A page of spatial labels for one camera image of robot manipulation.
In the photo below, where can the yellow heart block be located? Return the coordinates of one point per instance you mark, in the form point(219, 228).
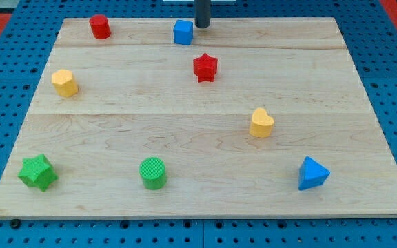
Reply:
point(261, 124)

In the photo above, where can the blue cube block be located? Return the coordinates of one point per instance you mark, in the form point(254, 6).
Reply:
point(183, 32)

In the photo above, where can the wooden board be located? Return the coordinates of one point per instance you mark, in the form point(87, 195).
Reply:
point(139, 97)

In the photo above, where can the red cylinder block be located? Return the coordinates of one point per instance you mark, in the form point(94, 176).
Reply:
point(99, 26)

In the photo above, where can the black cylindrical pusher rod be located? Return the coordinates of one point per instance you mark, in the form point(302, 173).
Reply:
point(202, 13)

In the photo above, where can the green cylinder block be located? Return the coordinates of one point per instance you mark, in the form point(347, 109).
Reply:
point(153, 174)

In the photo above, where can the green star block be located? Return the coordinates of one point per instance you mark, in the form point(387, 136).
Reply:
point(37, 172)

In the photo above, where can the blue triangle block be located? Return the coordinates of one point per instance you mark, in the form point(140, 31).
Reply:
point(311, 174)

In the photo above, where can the yellow hexagon block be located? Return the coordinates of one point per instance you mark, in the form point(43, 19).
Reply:
point(64, 83)

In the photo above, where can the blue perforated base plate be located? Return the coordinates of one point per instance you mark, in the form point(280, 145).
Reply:
point(26, 43)

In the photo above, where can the red star block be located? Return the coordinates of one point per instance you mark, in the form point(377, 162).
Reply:
point(205, 68)

